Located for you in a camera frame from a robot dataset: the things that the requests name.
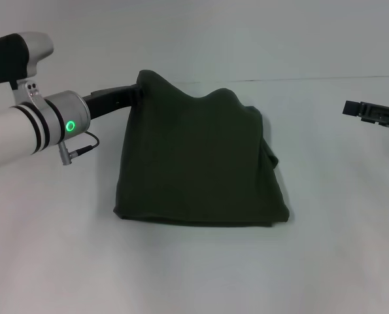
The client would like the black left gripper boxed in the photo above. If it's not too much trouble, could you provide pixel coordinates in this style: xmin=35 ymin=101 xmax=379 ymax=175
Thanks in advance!
xmin=82 ymin=83 xmax=142 ymax=122

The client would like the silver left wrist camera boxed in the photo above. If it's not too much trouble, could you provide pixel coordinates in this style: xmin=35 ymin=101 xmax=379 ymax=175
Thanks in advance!
xmin=0 ymin=31 xmax=55 ymax=109

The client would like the dark green shirt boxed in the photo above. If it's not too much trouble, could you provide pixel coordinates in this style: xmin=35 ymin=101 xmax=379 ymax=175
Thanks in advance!
xmin=112 ymin=69 xmax=291 ymax=229

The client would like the left arm cable with connector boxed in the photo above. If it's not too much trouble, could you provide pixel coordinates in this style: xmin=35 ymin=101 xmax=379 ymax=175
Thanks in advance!
xmin=58 ymin=130 xmax=100 ymax=167

